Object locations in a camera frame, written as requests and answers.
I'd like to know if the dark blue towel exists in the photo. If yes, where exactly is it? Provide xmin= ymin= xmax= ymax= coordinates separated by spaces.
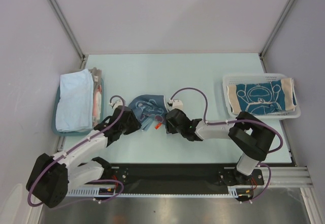
xmin=128 ymin=94 xmax=168 ymax=131

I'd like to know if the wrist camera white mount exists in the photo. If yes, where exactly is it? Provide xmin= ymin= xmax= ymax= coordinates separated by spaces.
xmin=109 ymin=99 xmax=124 ymax=109
xmin=167 ymin=100 xmax=183 ymax=110

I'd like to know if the corner aluminium post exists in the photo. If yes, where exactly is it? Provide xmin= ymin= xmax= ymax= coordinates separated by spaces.
xmin=259 ymin=0 xmax=297 ymax=60
xmin=47 ymin=0 xmax=85 ymax=61

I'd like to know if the translucent teal tray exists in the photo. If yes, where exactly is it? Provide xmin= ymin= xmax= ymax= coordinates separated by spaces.
xmin=51 ymin=78 xmax=105 ymax=137

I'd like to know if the teal beige Doraemon towel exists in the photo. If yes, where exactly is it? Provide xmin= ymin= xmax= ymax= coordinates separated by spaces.
xmin=226 ymin=78 xmax=298 ymax=116

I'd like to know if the right corner aluminium post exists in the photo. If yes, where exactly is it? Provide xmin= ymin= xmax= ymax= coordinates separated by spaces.
xmin=259 ymin=0 xmax=297 ymax=60

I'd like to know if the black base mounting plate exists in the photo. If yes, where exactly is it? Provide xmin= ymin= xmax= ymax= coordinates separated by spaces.
xmin=102 ymin=164 xmax=266 ymax=188

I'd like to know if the aluminium extrusion rail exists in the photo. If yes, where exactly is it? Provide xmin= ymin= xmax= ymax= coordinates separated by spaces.
xmin=261 ymin=165 xmax=313 ymax=188

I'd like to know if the grey pink folded towel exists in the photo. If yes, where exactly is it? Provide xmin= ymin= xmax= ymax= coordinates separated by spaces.
xmin=90 ymin=67 xmax=102 ymax=127

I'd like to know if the left corner aluminium post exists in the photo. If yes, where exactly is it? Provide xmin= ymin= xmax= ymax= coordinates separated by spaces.
xmin=47 ymin=0 xmax=85 ymax=61

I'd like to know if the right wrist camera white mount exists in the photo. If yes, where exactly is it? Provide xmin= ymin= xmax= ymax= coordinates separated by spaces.
xmin=167 ymin=100 xmax=183 ymax=110

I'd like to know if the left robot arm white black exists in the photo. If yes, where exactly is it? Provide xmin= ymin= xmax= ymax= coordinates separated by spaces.
xmin=26 ymin=106 xmax=141 ymax=208

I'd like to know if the white slotted cable duct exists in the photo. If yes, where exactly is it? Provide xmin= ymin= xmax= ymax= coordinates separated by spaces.
xmin=67 ymin=184 xmax=251 ymax=198

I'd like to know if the white plastic mesh basket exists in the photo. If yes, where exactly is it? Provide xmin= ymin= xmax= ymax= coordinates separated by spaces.
xmin=222 ymin=73 xmax=301 ymax=120

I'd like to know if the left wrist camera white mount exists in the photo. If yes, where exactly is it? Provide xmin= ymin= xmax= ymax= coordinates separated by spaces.
xmin=109 ymin=99 xmax=124 ymax=109

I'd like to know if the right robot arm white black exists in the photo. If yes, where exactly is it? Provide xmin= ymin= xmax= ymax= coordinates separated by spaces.
xmin=166 ymin=109 xmax=276 ymax=185

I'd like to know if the light blue folded towel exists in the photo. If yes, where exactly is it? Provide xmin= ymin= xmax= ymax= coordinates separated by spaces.
xmin=55 ymin=69 xmax=94 ymax=132

